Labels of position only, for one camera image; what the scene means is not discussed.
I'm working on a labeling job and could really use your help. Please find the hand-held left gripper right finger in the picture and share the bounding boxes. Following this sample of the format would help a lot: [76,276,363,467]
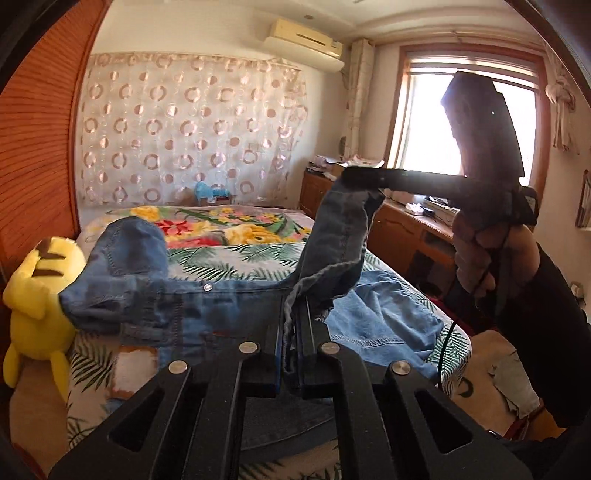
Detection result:
[295,300,534,480]

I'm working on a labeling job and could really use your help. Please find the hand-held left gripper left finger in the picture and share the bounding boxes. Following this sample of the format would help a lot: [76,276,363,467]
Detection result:
[48,318,284,480]

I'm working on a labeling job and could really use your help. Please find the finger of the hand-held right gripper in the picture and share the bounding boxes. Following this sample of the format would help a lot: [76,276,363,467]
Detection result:
[342,166,467,195]

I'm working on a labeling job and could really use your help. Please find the blue denim pants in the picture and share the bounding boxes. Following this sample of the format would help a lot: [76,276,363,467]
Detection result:
[59,216,185,335]
[117,178,446,462]

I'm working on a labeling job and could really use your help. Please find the person's right forearm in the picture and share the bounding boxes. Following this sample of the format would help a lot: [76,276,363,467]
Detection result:
[492,242,583,428]

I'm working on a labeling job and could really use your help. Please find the person's right hand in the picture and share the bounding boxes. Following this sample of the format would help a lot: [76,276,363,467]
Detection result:
[452,217,541,298]

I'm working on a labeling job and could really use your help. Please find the wooden framed window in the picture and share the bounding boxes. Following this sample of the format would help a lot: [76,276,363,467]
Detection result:
[385,44,550,185]

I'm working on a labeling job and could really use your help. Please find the tied cream curtain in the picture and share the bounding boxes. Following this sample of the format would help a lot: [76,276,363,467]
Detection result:
[545,46,580,155]

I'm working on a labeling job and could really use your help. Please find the wooden window cabinet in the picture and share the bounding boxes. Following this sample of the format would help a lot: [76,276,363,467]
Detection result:
[300,168,462,301]

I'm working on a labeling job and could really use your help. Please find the cream window curtain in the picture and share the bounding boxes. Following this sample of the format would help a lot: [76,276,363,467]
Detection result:
[344,39,375,158]

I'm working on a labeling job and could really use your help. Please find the floral bed blanket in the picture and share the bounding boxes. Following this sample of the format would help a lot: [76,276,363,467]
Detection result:
[81,205,315,250]

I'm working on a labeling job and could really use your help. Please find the blue plush toy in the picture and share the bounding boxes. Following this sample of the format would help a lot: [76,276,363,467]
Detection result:
[194,181,230,205]

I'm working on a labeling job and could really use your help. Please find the grey cloth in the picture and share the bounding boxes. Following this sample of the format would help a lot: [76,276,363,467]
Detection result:
[489,351,541,418]

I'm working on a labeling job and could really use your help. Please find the circle patterned sheer curtain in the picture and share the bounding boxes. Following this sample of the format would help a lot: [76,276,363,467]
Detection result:
[76,52,309,206]

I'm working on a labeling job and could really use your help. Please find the yellow plush toy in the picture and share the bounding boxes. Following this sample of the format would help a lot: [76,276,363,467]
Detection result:
[2,236,88,400]

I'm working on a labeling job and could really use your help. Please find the wooden louvered wardrobe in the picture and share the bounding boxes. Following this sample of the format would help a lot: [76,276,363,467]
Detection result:
[0,0,109,278]

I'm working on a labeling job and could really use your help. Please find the framed wall picture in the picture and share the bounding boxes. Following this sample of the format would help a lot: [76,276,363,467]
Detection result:
[575,170,591,229]

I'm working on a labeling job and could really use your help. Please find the black cable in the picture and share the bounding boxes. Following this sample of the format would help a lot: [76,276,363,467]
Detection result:
[436,258,490,385]

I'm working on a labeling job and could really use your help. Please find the cream wall air conditioner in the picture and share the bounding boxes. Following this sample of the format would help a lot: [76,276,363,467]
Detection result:
[263,17,346,72]

